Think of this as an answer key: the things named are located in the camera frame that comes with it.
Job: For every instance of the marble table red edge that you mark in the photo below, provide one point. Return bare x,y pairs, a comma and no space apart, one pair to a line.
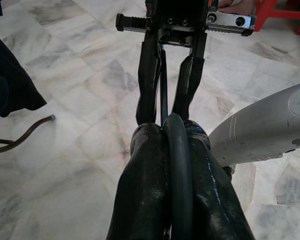
40,122

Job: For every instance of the red plastic stool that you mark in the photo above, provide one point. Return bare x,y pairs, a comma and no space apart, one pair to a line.
285,13

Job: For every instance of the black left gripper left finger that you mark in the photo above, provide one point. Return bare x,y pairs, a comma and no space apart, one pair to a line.
142,187

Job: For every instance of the black garment red trim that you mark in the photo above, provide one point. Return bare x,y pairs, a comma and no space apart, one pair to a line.
10,75

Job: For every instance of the black plastic hanger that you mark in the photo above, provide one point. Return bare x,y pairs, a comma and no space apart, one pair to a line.
176,175

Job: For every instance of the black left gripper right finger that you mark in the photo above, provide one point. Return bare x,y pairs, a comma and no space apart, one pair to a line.
212,200

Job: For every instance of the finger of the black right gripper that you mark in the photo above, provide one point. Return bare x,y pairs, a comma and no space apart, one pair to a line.
148,82
190,80

